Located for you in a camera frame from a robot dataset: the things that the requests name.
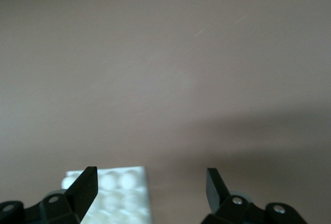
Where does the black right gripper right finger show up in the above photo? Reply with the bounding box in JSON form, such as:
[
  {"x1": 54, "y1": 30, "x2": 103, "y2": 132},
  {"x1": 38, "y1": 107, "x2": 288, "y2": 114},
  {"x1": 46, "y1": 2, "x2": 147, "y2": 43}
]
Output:
[{"x1": 200, "y1": 168, "x2": 269, "y2": 224}]

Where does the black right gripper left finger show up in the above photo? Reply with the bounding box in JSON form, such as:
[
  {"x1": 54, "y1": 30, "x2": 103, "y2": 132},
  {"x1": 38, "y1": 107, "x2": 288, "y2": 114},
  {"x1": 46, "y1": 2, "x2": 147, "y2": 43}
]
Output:
[{"x1": 24, "y1": 166, "x2": 98, "y2": 224}]

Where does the white studded base plate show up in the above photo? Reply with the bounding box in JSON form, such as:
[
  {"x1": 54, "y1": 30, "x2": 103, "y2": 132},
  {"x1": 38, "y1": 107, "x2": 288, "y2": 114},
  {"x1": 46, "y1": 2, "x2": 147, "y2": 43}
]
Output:
[{"x1": 61, "y1": 166, "x2": 153, "y2": 224}]

